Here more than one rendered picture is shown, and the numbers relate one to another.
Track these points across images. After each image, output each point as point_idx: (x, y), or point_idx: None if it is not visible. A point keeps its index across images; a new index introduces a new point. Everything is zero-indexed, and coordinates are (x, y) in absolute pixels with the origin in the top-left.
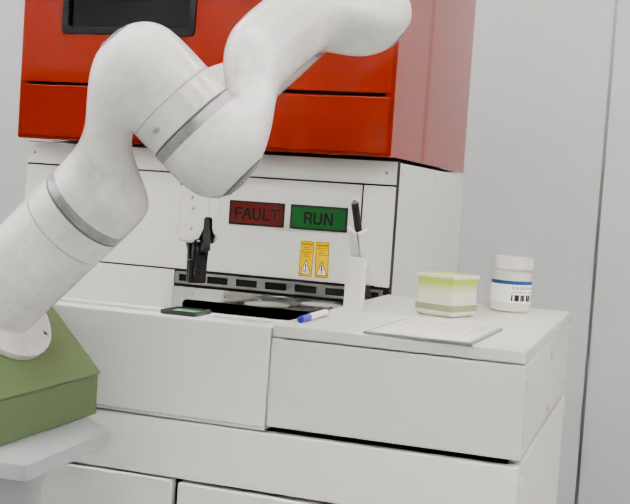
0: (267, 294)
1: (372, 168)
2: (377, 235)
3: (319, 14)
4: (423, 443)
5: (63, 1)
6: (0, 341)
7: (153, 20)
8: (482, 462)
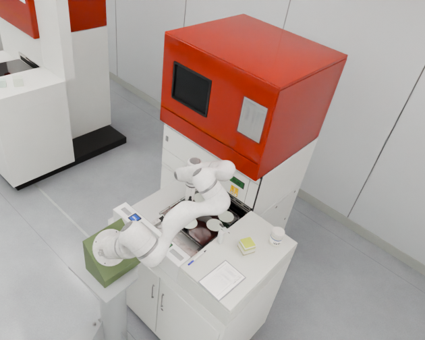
0: None
1: None
2: (251, 194)
3: (190, 216)
4: (207, 309)
5: (171, 88)
6: (108, 263)
7: (195, 106)
8: (218, 320)
